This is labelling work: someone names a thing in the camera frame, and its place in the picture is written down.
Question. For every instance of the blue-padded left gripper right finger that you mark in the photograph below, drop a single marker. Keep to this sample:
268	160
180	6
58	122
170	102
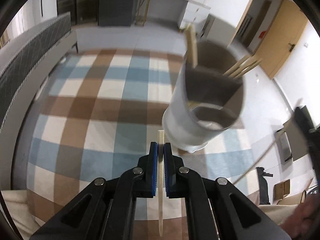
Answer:
215	209

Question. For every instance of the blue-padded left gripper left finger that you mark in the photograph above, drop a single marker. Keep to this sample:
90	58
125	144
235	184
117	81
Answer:
105	209

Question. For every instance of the white utensil holder cylinder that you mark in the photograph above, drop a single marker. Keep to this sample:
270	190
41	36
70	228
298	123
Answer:
205	102

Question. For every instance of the person's hand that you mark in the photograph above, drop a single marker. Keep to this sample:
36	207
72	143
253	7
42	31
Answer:
298	224

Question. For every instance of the grey-white chair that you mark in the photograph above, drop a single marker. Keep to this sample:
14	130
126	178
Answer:
292	144

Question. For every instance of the cardboard box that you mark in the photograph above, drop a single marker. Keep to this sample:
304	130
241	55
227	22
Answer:
281	190

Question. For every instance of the yellow wooden door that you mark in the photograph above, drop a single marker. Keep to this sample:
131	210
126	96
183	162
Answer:
281	38

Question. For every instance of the grey bedside cabinet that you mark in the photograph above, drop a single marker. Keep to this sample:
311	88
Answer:
218	31

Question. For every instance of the dark grey quilted mattress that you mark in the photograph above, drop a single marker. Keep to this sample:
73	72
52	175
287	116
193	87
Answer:
20	56

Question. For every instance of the dark grey refrigerator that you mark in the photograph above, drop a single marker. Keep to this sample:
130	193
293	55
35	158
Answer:
116	13

